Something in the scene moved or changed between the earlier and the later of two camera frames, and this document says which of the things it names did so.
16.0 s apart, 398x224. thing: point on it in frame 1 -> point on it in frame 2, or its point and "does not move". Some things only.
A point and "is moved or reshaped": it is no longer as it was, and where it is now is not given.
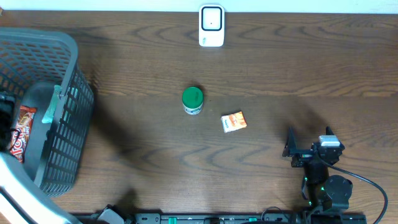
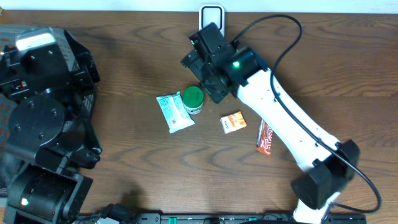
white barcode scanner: (211, 25) does not move
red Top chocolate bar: (20, 139) is moved or reshaped
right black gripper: (290, 150) -> (196, 63)
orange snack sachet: (233, 121) does not move
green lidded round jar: (193, 99) does not move
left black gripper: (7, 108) -> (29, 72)
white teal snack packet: (48, 114) is moved or reshaped
